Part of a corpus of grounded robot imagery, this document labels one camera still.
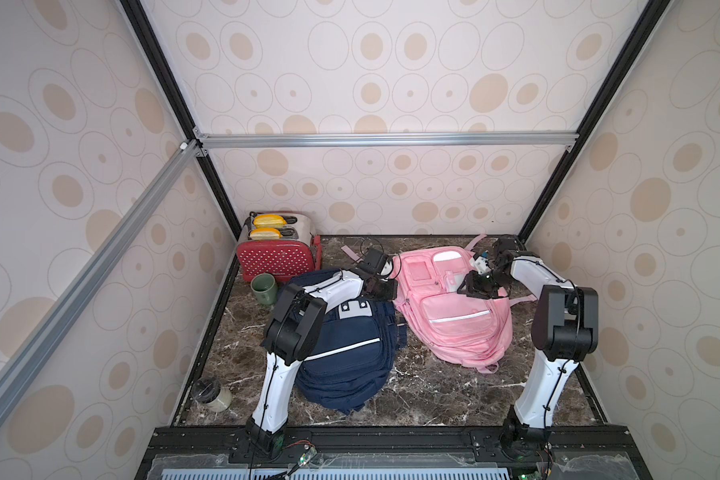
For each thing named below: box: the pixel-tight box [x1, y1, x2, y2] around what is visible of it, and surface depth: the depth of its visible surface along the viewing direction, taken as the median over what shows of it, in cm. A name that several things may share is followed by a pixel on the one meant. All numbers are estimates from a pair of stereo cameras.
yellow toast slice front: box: [249, 227, 283, 240], surface depth 96 cm
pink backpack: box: [391, 234, 540, 372], surface depth 94 cm
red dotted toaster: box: [236, 211, 323, 281], surface depth 100 cm
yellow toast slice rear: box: [254, 214, 287, 228], surface depth 99 cm
